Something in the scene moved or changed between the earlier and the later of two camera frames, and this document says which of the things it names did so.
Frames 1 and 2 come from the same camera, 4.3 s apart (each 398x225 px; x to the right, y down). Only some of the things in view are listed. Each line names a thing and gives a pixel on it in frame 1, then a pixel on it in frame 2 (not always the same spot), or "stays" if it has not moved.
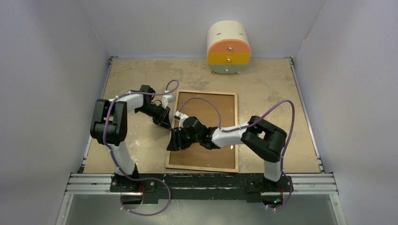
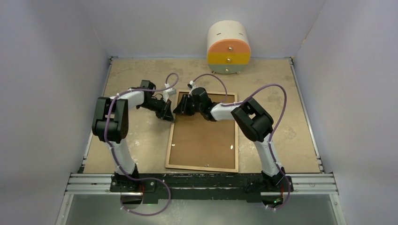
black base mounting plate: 163,186 stays
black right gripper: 176,142 -> 183,108
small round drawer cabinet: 228,48 stays
